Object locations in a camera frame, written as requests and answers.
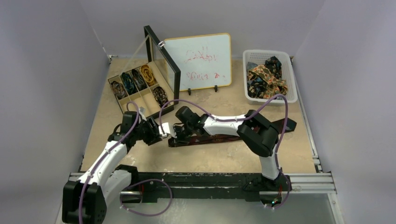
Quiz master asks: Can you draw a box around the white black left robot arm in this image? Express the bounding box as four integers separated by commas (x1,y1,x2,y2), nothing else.
62,111,162,224

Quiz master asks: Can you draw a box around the rolled grey tie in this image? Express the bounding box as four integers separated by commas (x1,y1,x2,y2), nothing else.
131,69,147,91

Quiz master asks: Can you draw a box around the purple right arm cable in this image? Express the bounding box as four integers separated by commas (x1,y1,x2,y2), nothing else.
158,94,290,174

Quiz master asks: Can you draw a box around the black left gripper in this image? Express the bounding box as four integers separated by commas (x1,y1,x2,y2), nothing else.
133,117,163,145

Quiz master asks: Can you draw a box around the rolled brown striped tie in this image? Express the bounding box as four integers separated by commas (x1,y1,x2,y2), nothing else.
110,81,127,100

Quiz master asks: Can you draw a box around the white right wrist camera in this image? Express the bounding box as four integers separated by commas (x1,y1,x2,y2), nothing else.
158,122,177,139

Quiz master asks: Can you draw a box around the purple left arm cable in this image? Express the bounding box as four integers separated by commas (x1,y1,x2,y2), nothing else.
78,101,141,224

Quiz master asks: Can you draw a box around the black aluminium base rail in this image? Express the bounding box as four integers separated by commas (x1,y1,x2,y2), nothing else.
65,171,337,205

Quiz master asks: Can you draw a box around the black tie box lid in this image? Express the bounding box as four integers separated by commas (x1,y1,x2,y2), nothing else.
143,25,181,100

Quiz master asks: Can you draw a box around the white plastic basket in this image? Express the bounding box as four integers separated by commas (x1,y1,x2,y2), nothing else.
243,49,298,105

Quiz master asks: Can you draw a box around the dark blue patterned tie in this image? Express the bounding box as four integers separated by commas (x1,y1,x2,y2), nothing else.
264,56,282,79

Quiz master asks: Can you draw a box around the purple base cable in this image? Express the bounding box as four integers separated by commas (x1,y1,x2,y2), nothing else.
120,178,173,217

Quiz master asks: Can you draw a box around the yellow framed whiteboard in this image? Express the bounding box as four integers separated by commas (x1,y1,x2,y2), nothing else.
164,33,232,91

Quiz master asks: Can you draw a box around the rolled yellow tie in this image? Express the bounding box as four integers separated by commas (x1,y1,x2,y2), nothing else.
140,64,156,86

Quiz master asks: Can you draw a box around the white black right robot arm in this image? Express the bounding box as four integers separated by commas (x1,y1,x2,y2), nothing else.
168,106,281,190

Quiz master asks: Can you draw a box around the orange floral tie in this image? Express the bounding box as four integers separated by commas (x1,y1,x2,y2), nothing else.
247,65,289,99

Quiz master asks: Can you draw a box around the beige compartment tie box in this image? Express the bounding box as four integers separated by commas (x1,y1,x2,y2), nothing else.
108,59,175,118

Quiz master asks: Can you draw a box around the rolled blue tie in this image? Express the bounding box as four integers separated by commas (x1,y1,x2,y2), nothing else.
121,72,138,95

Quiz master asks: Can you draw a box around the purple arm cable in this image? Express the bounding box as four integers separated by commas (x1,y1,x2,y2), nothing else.
78,101,141,224
158,94,290,174

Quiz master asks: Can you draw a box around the dark red patterned tie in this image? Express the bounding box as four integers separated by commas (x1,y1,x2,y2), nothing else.
168,119,297,147

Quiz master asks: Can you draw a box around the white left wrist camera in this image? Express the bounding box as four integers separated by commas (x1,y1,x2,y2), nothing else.
139,107,147,122

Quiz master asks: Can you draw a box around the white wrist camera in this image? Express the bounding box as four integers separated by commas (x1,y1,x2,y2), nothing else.
139,107,147,122
158,122,177,139

